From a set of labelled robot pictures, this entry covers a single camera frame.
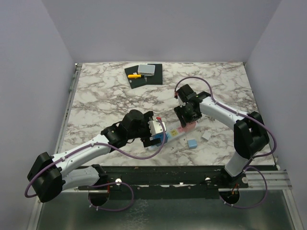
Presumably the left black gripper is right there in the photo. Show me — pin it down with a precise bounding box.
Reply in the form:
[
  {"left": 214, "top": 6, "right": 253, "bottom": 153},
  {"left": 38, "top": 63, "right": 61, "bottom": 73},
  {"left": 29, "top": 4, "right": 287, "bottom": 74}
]
[{"left": 128, "top": 112, "right": 161, "bottom": 147}]

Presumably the black foam mat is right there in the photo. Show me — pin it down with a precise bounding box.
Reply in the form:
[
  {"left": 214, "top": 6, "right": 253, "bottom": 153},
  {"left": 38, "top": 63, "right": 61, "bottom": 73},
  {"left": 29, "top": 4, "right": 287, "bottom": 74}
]
[{"left": 124, "top": 63, "right": 163, "bottom": 89}]

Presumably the pink cube socket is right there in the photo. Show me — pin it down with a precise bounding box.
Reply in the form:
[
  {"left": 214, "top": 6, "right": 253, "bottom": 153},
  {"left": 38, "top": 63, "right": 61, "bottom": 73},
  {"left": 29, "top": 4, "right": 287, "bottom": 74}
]
[{"left": 181, "top": 122, "right": 197, "bottom": 133}]

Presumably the white multicolour power strip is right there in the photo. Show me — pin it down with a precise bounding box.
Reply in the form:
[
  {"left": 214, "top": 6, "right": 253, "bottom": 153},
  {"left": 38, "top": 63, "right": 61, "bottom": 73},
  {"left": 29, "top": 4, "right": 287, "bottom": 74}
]
[{"left": 148, "top": 121, "right": 198, "bottom": 150}]

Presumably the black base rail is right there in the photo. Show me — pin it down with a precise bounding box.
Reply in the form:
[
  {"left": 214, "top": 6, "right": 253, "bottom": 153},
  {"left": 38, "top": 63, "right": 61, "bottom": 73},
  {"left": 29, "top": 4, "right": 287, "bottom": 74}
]
[{"left": 79, "top": 166, "right": 248, "bottom": 200}]

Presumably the aluminium frame rail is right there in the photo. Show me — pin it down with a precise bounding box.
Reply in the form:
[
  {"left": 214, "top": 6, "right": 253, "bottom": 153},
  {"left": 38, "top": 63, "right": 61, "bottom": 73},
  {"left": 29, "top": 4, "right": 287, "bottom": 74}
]
[{"left": 47, "top": 168, "right": 292, "bottom": 194}]

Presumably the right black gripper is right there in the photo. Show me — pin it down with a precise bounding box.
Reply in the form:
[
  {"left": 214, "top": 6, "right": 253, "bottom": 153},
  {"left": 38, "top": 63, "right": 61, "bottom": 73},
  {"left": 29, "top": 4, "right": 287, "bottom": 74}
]
[{"left": 174, "top": 103, "right": 202, "bottom": 127}]

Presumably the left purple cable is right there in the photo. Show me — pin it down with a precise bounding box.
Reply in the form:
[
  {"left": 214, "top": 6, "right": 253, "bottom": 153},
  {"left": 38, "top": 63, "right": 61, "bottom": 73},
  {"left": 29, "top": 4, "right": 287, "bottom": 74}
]
[{"left": 24, "top": 119, "right": 168, "bottom": 212}]

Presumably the white plug adapter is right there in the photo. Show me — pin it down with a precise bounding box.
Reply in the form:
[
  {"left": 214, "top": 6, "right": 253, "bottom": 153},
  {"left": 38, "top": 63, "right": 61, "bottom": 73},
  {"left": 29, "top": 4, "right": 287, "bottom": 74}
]
[{"left": 202, "top": 131, "right": 212, "bottom": 141}]

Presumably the light blue plug adapter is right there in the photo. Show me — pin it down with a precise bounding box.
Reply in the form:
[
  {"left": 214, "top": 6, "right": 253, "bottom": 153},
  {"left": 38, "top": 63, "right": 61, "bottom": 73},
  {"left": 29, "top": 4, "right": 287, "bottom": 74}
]
[{"left": 187, "top": 139, "right": 198, "bottom": 149}]

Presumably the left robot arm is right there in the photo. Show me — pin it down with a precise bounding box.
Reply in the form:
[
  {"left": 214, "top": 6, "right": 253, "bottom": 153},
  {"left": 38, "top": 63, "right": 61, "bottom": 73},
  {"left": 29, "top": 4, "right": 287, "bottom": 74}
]
[{"left": 24, "top": 110, "right": 166, "bottom": 203}]

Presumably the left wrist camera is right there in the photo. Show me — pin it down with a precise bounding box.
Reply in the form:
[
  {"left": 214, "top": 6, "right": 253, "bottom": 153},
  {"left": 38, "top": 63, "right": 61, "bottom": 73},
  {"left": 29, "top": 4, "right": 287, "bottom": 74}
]
[{"left": 148, "top": 117, "right": 167, "bottom": 137}]

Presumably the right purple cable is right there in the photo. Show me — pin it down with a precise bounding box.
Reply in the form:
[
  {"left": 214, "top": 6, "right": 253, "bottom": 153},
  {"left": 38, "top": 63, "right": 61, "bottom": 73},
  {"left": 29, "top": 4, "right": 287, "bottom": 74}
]
[{"left": 174, "top": 76, "right": 278, "bottom": 209}]

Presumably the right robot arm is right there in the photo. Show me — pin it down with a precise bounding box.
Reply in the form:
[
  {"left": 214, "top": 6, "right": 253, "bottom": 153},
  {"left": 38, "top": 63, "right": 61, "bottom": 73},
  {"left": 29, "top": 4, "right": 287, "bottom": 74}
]
[{"left": 174, "top": 84, "right": 269, "bottom": 187}]

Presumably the yellow utility knife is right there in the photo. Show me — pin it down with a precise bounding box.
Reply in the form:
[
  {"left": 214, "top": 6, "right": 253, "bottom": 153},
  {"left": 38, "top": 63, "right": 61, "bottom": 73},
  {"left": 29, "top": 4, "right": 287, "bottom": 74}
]
[{"left": 128, "top": 74, "right": 143, "bottom": 79}]

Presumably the dark blue cube socket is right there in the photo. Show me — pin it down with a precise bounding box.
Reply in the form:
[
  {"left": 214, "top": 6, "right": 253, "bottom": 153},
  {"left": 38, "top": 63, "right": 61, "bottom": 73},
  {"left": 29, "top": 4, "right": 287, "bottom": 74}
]
[{"left": 153, "top": 133, "right": 164, "bottom": 146}]

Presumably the purple cable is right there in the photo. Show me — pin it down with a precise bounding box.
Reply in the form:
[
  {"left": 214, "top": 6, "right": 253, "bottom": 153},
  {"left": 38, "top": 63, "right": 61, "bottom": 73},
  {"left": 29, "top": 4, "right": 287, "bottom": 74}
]
[
  {"left": 24, "top": 119, "right": 168, "bottom": 212},
  {"left": 174, "top": 76, "right": 278, "bottom": 209}
]

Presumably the grey white box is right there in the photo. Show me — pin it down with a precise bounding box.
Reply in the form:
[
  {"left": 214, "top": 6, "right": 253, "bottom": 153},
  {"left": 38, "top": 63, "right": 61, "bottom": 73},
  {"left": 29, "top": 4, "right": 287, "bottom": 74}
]
[{"left": 137, "top": 64, "right": 155, "bottom": 76}]

